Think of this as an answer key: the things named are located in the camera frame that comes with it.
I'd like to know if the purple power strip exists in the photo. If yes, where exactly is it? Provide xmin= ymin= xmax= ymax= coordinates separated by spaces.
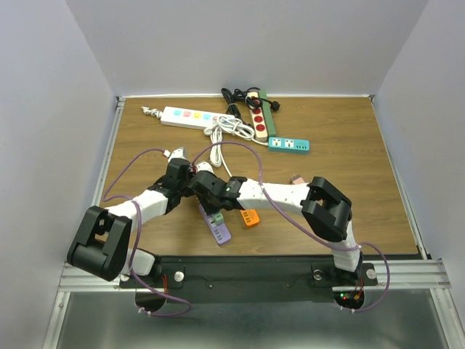
xmin=199 ymin=205 xmax=232 ymax=246

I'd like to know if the orange power strip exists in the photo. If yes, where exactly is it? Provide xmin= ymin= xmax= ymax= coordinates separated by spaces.
xmin=240 ymin=209 xmax=260 ymax=228

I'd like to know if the pink charger plug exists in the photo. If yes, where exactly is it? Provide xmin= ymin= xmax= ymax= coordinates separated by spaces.
xmin=290 ymin=175 xmax=306 ymax=185

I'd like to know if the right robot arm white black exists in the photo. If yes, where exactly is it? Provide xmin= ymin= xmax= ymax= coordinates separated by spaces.
xmin=189 ymin=171 xmax=363 ymax=280

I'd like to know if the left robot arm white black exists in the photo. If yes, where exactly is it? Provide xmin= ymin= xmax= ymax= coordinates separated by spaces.
xmin=66 ymin=158 xmax=192 ymax=281

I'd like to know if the green charger plug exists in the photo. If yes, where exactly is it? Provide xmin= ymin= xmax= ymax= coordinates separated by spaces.
xmin=211 ymin=212 xmax=224 ymax=225

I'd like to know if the white multicolour power strip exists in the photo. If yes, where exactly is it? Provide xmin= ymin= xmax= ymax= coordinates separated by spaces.
xmin=157 ymin=106 xmax=234 ymax=130

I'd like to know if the teal power strip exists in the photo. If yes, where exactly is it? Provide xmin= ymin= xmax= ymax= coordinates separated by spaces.
xmin=267 ymin=137 xmax=310 ymax=155

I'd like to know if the beige red power strip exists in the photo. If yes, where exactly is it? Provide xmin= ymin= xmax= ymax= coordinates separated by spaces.
xmin=246 ymin=90 xmax=268 ymax=143

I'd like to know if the dark green power strip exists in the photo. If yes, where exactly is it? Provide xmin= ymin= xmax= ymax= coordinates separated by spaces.
xmin=258 ymin=89 xmax=276 ymax=137

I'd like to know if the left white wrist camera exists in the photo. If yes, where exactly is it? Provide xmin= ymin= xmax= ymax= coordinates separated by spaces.
xmin=168 ymin=147 xmax=187 ymax=161

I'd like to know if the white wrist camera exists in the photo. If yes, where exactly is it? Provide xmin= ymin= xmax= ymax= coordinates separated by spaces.
xmin=168 ymin=147 xmax=187 ymax=161
xmin=196 ymin=161 xmax=214 ymax=175

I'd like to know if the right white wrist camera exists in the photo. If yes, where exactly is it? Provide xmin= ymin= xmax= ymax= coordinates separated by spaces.
xmin=196 ymin=161 xmax=214 ymax=175

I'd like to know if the white cord orange strip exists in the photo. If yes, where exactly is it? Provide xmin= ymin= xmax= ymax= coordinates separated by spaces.
xmin=217 ymin=145 xmax=233 ymax=177

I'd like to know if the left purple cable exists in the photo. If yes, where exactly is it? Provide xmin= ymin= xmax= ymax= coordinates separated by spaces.
xmin=101 ymin=148 xmax=193 ymax=318

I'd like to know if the white cord bundle centre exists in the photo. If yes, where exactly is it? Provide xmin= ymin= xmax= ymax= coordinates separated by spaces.
xmin=203 ymin=115 xmax=270 ymax=169

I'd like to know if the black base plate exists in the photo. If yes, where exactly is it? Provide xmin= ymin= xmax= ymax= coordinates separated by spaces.
xmin=119 ymin=254 xmax=379 ymax=305

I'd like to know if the black power cord bundle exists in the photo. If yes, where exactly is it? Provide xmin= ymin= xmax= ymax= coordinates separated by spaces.
xmin=220 ymin=86 xmax=282 ymax=128

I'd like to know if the left aluminium rail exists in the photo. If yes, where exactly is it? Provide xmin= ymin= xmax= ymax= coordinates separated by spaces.
xmin=58 ymin=96 xmax=126 ymax=292

